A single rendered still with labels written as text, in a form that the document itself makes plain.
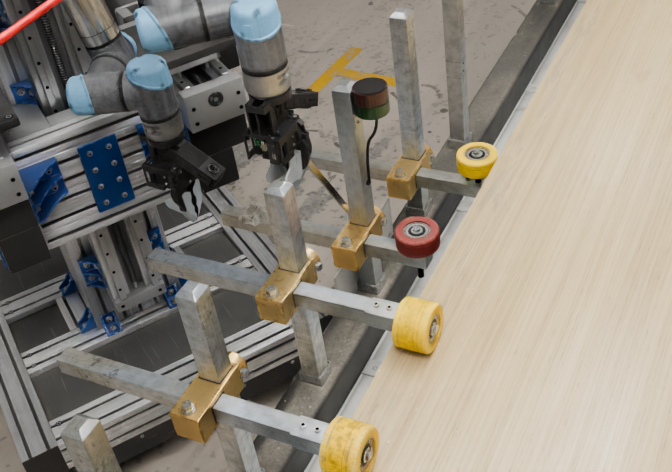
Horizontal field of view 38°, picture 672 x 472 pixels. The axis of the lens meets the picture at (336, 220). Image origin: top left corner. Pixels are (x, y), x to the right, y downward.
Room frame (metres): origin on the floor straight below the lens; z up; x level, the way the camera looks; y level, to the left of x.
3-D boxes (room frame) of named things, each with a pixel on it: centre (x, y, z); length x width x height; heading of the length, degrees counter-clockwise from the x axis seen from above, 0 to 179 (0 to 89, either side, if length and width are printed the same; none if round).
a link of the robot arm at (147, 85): (1.58, 0.30, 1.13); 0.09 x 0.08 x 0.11; 83
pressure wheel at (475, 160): (1.52, -0.29, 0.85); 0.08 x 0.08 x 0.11
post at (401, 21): (1.64, -0.18, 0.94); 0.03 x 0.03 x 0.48; 59
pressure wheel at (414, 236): (1.32, -0.14, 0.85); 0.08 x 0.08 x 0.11
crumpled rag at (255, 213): (1.50, 0.14, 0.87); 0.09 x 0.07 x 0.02; 59
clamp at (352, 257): (1.40, -0.04, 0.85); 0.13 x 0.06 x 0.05; 149
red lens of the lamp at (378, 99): (1.40, -0.09, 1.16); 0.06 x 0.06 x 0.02
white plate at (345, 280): (1.46, -0.05, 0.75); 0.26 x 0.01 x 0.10; 149
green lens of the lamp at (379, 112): (1.40, -0.09, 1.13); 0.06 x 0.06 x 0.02
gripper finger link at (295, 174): (1.36, 0.06, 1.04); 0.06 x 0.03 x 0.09; 147
